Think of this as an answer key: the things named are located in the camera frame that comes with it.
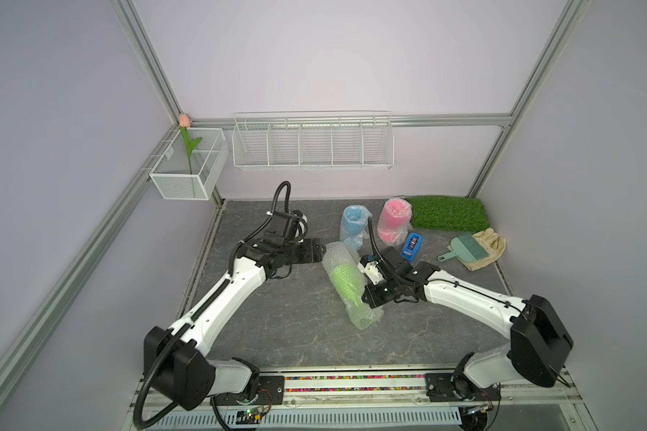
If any blue tape dispenser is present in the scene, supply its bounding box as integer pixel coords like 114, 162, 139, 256
401, 233, 423, 262

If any bubble wrap sheet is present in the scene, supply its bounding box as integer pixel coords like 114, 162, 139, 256
338, 204, 374, 254
376, 198, 413, 246
322, 242, 384, 330

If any pink plastic wine glass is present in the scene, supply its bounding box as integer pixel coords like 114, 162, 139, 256
379, 200, 411, 241

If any green plastic wine glass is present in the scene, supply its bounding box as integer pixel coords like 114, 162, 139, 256
325, 264, 372, 330

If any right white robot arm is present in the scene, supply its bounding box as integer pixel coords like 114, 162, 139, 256
358, 244, 574, 400

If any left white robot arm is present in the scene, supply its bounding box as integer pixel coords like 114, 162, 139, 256
132, 181, 325, 430

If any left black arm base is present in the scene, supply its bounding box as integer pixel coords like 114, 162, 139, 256
214, 375, 285, 407

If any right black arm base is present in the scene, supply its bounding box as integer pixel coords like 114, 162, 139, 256
425, 372, 501, 403

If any green dustpan brush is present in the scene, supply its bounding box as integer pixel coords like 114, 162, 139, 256
437, 233, 489, 263

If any green artificial grass mat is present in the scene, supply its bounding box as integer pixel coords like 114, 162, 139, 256
406, 196, 492, 233

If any beige cloth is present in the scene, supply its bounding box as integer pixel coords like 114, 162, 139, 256
463, 227, 507, 271

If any artificial pink tulip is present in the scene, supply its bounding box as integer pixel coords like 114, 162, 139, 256
178, 113, 202, 174

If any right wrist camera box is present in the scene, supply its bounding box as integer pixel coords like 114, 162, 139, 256
358, 255, 385, 286

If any white wire wall shelf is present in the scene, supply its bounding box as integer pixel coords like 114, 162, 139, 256
232, 111, 395, 170

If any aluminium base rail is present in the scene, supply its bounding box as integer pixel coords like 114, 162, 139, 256
120, 365, 600, 431

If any white slotted cable duct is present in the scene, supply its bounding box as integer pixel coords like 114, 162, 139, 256
144, 406, 464, 430

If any white mesh wall basket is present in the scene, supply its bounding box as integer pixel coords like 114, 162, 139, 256
149, 127, 229, 201

